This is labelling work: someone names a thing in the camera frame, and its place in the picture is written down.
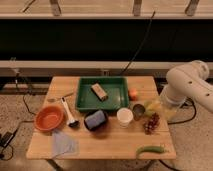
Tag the light blue towel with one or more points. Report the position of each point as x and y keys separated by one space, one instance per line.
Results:
x=63 y=144

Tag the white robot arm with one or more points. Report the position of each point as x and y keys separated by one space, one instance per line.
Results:
x=188 y=81

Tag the green plastic tray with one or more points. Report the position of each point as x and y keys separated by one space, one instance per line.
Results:
x=115 y=87

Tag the orange fruit toy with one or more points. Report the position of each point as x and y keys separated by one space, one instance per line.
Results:
x=133 y=94

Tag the white paper cup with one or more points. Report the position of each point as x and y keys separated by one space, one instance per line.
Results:
x=124 y=117

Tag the dark blue round container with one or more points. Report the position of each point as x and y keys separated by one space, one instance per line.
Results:
x=95 y=120

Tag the yellow green fruit toy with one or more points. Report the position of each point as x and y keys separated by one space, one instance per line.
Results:
x=152 y=107

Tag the bunch of red grapes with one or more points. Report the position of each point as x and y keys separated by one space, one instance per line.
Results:
x=151 y=124

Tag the orange plastic bowl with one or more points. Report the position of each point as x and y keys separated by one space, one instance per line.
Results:
x=49 y=118

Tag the green cucumber toy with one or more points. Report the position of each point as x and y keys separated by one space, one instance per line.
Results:
x=152 y=149

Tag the black power adapter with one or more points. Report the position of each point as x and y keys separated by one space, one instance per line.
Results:
x=5 y=139

